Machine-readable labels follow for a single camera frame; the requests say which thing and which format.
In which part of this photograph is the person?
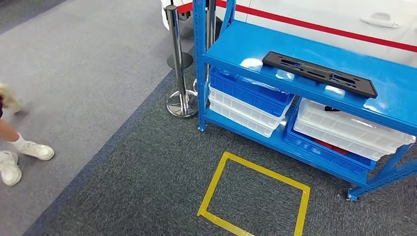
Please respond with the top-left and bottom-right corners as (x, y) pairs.
(0, 83), (56, 187)

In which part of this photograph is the blue metal shelf rack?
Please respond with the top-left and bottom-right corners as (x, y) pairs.
(192, 0), (417, 202)

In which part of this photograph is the stanchion with chrome base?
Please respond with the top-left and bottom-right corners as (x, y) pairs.
(164, 4), (199, 118)

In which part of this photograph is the red item in bin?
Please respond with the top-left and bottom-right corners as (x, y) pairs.
(312, 138), (350, 156)

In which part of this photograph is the white car with red stripe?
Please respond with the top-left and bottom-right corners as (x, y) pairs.
(160, 0), (417, 68)

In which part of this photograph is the black plastic frame part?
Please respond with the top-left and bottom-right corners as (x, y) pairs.
(261, 51), (379, 99)

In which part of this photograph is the white car door handle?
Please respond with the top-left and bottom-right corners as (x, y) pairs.
(359, 12), (401, 29)

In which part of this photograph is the red barrier belt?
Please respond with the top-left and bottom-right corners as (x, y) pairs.
(177, 1), (193, 14)

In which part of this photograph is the black round floor base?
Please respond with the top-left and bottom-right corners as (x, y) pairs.
(166, 52), (194, 69)

